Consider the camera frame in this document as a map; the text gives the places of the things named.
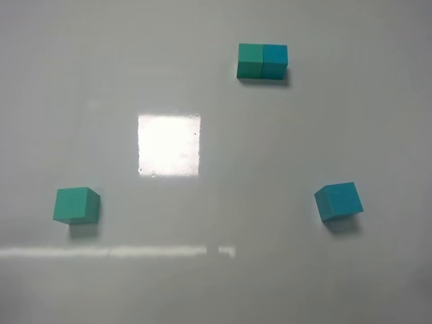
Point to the green template cube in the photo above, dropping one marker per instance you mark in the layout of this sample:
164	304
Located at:
250	61

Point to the blue template cube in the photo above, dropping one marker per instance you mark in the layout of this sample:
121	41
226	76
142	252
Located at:
275	62

